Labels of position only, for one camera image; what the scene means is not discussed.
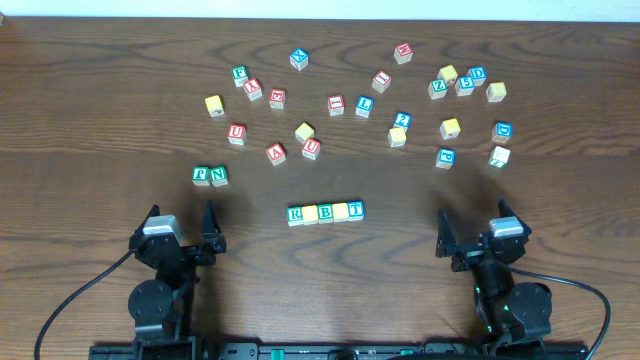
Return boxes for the red U block left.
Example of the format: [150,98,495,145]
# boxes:
[227,124,247,146]

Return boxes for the yellow S block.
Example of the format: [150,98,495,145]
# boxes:
[388,127,407,148]

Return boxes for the green F block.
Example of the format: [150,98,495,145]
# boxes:
[231,65,249,87]

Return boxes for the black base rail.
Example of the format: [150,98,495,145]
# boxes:
[88,341,591,360]

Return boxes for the blue D block right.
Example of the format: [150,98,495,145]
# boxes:
[492,122,513,144]

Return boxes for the green N block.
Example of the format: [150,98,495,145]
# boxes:
[209,166,229,187]

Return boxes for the red A block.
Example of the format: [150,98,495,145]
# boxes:
[266,143,286,166]

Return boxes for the red I block upper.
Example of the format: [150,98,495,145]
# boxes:
[372,70,392,93]

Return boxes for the blue T block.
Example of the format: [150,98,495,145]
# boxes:
[347,201,365,221]

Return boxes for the blue P block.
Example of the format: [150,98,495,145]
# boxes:
[435,148,456,169]

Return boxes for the red u block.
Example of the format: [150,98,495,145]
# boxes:
[227,124,247,146]
[302,138,321,160]

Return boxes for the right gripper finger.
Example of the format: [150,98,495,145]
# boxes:
[498,199,531,233]
[435,209,458,258]

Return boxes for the red i block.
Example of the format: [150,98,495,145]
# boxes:
[372,70,392,93]
[328,95,345,116]

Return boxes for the yellow tilted block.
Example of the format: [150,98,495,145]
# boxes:
[294,122,315,144]

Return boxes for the yellow block with picture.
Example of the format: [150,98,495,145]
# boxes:
[437,65,458,86]

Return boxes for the blue L block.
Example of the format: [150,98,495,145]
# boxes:
[355,96,374,118]

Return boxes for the green R block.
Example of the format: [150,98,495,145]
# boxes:
[286,206,304,227]

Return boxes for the green Z block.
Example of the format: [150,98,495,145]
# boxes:
[428,79,448,100]

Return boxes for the yellow B block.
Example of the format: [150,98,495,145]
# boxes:
[486,82,507,103]

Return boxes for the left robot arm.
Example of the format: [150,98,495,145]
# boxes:
[128,201,226,359]

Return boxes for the green J block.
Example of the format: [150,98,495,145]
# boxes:
[192,166,210,186]

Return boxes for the blue 5 block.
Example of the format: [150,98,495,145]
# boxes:
[455,76,475,97]

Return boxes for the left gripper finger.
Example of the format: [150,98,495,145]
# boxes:
[144,204,160,222]
[200,200,227,253]

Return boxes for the blue d block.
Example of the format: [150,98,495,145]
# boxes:
[492,122,513,144]
[467,66,487,87]

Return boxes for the blue 2 block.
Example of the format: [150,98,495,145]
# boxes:
[393,112,412,131]

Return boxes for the green 7 block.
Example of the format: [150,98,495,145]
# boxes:
[488,146,511,168]

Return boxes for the yellow block far left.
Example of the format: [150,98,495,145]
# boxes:
[205,95,224,117]

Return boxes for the yellow O block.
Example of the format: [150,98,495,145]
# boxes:
[301,205,319,225]
[332,202,349,223]

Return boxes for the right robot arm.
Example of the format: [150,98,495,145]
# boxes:
[435,200,552,355]

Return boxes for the green B block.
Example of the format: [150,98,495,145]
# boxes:
[317,204,334,224]

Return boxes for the red U block centre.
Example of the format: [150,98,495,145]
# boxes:
[302,138,321,160]

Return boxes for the blue D block upper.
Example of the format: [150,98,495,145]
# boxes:
[467,66,487,87]

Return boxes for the red I block centre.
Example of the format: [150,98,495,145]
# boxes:
[328,95,345,116]

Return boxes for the red E block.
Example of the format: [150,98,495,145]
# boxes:
[269,88,286,109]

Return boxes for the yellow K block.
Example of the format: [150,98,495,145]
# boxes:
[440,118,461,140]

